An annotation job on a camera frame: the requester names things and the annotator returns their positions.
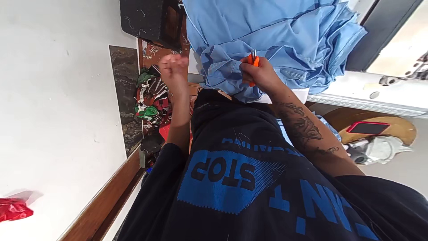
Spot person's left hand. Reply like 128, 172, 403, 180
159, 54, 190, 86

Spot person's right hand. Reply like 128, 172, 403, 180
240, 55, 281, 94

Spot orange thread snips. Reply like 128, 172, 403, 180
248, 49, 260, 87

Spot person's right forearm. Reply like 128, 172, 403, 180
267, 80, 366, 177

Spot person's left forearm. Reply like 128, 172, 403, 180
165, 79, 191, 156

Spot pile of fabric scraps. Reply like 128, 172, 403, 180
134, 65, 174, 125

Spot pile of light blue garments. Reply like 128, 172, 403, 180
182, 0, 368, 104

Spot black box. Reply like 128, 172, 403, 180
119, 0, 187, 51

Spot person's body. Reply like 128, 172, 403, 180
116, 100, 428, 241

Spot red object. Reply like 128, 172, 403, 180
158, 121, 193, 145

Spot black bag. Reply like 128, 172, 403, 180
140, 128, 166, 155

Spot light blue cloth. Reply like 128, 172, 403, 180
277, 111, 342, 146

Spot white sewing table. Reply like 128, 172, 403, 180
188, 0, 428, 119

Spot red phone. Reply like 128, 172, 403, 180
346, 121, 391, 135

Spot sewing machine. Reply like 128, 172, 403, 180
358, 0, 428, 81

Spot brown wooden beam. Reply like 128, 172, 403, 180
58, 143, 145, 241

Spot crumpled white plastic bag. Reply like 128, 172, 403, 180
344, 135, 414, 166

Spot round wooden stool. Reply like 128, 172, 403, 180
309, 103, 417, 145

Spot red plastic bag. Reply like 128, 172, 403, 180
0, 197, 35, 223

